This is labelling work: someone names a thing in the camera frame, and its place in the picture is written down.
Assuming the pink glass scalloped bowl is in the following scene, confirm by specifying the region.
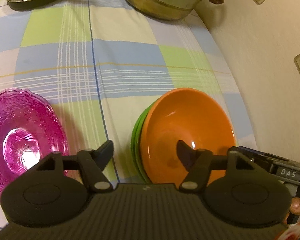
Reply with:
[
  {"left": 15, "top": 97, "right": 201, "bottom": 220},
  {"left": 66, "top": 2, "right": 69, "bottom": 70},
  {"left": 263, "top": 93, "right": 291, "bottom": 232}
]
[{"left": 0, "top": 88, "right": 69, "bottom": 196}]

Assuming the orange plastic bowl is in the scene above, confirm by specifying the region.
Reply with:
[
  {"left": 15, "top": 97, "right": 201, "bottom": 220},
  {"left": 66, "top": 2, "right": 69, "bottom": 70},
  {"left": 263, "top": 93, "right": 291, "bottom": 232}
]
[{"left": 139, "top": 88, "right": 236, "bottom": 186}]

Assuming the checkered pastel tablecloth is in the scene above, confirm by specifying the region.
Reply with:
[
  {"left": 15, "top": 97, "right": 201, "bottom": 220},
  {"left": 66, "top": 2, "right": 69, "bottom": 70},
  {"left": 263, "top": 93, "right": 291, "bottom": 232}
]
[{"left": 0, "top": 0, "right": 256, "bottom": 184}]

